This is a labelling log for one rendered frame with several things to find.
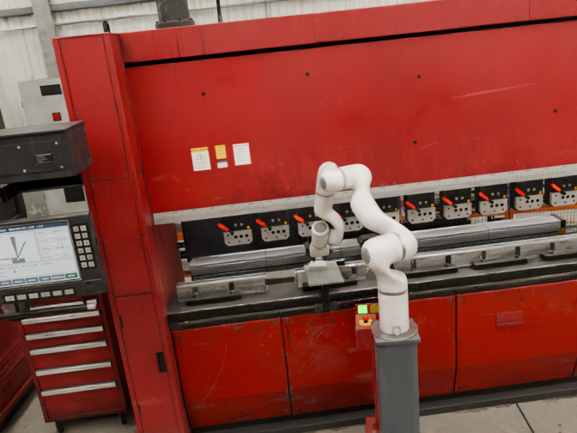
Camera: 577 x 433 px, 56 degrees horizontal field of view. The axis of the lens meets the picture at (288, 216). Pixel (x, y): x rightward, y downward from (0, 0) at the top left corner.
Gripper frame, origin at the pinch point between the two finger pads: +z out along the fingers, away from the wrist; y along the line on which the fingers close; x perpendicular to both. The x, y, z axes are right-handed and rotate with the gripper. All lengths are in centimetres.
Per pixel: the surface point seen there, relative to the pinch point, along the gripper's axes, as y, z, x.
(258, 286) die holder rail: 34.5, 16.4, 4.4
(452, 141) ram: -76, -37, -39
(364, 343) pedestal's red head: -16, 8, 47
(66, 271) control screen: 112, -56, 22
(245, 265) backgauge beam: 41, 29, -17
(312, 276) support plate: 5.2, 0.0, 10.2
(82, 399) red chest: 149, 77, 36
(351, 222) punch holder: -20.1, -7.1, -15.0
